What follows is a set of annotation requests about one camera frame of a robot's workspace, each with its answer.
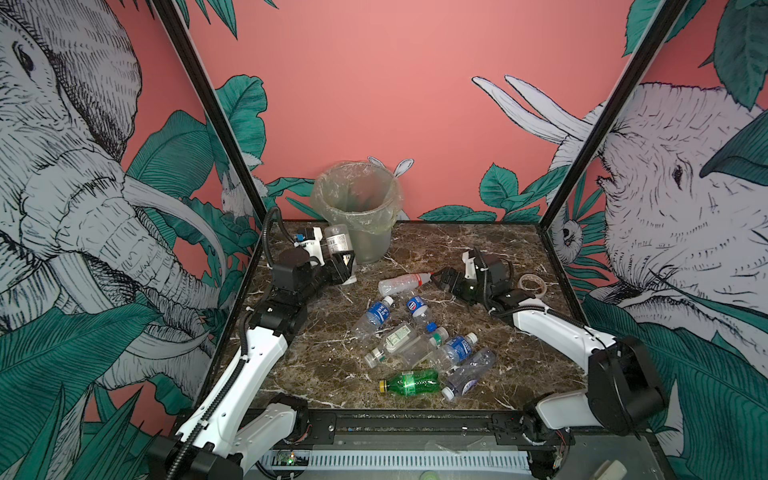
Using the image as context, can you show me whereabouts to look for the clear bottle orange label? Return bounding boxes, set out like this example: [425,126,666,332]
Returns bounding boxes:
[323,224,354,259]

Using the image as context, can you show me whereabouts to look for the clear bottle purple label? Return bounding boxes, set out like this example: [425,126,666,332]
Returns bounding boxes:
[441,348,497,401]

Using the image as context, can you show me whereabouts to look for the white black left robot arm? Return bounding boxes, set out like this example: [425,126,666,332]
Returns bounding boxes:
[147,246,355,479]

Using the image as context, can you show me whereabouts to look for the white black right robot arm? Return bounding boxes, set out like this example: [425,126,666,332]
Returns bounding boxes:
[430,249,669,445]

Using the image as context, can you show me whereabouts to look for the clear plastic bin liner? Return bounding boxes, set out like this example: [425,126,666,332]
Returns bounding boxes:
[310,162,404,235]

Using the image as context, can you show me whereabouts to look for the small bottle blue label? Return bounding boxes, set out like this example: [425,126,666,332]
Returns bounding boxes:
[406,295,429,325]

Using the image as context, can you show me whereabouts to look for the clear bottle red cap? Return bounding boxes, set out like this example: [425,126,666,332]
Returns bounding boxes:
[378,273,431,297]

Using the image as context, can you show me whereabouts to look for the clear bottle blue label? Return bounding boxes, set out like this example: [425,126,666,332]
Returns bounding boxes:
[352,296,394,340]
[427,333,478,373]

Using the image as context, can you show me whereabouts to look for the roll of clear tape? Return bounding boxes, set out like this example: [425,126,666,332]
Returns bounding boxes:
[517,273,548,299]

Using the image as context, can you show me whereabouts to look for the clear bottle blue label centre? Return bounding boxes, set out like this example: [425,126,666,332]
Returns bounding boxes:
[427,333,478,373]

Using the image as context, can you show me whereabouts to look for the clear bottle green cap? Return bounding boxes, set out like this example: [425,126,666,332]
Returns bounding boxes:
[397,327,448,369]

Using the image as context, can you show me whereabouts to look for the clear bottle green white label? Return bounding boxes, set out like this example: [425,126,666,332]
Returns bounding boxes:
[364,323,418,368]

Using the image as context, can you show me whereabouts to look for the green bottle yellow cap front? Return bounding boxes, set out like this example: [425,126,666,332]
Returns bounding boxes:
[379,369,441,397]

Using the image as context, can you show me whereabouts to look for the small circuit board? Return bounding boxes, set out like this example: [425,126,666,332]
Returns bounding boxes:
[271,450,310,469]

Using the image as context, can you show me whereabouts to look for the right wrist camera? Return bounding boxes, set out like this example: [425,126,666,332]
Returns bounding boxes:
[462,249,479,282]

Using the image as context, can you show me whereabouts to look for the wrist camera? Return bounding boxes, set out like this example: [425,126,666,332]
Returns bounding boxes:
[294,227,325,265]
[462,249,479,282]

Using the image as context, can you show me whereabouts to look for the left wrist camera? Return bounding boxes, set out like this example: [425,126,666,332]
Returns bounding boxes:
[294,227,325,265]

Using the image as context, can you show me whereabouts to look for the black front rail frame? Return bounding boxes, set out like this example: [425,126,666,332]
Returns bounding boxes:
[299,409,613,448]

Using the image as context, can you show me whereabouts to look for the white slotted cable duct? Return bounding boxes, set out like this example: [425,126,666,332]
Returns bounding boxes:
[259,450,531,474]

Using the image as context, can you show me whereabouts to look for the black left corner post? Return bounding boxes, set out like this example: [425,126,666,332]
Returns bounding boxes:
[151,0,267,224]

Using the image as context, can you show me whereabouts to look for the black corner post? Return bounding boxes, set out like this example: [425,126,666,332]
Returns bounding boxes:
[538,0,688,230]
[151,0,267,224]

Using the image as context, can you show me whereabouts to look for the black right corner post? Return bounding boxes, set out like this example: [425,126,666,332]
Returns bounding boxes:
[538,0,688,230]

